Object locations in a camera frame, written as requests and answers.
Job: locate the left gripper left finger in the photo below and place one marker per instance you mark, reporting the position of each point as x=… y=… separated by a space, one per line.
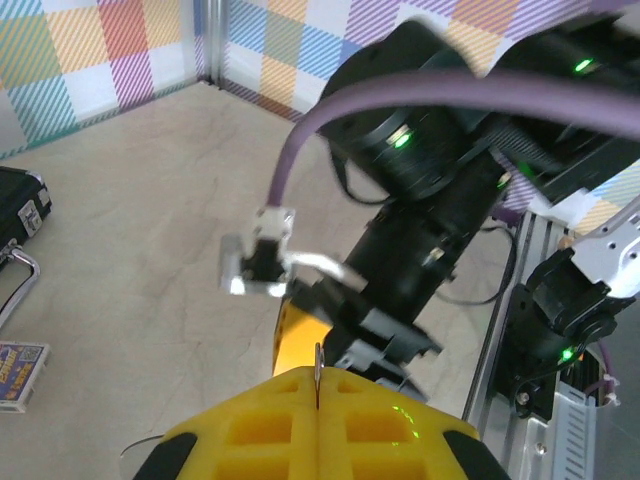
x=260 y=430

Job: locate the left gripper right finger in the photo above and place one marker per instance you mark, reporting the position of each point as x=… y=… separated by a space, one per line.
x=375 y=430

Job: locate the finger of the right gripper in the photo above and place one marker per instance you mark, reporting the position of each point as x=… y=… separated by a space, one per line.
x=295 y=345

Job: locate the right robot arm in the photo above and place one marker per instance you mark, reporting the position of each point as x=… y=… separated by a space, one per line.
x=565 y=310

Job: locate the small picture card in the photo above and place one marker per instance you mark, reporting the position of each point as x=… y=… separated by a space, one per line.
x=20 y=372

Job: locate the black briefcase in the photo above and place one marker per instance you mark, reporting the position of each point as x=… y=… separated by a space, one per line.
x=20 y=190

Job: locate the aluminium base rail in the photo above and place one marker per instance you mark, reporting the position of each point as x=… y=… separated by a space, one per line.
x=497 y=325

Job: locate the aluminium corner post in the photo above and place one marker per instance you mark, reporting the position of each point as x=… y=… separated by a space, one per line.
x=218 y=40

